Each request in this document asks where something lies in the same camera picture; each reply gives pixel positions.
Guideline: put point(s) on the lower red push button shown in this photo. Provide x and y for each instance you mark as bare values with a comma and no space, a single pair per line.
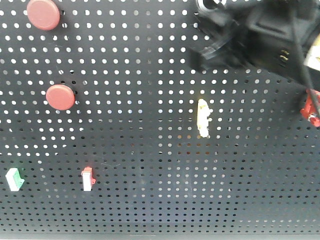
60,97

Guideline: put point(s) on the red toggle switch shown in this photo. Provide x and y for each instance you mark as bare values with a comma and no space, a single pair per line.
309,111

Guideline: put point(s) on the green white rocker switch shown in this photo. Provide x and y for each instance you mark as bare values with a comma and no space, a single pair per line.
14,179

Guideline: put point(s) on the red push button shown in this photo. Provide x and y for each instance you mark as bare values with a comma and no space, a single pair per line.
43,14
60,97

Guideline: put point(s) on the black perforated pegboard panel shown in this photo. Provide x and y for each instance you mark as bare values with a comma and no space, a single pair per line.
134,122

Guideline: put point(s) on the yellow toggle switch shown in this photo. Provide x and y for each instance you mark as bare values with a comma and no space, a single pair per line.
203,113

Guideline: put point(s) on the white standing desk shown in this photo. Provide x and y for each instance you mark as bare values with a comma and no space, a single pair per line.
105,236

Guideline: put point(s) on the upper red push button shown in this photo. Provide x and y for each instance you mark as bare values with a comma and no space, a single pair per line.
43,14

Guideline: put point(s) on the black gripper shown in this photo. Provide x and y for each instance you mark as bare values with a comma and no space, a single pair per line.
276,35

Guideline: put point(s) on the red white rocker switch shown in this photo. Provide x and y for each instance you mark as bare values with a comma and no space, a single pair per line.
87,179

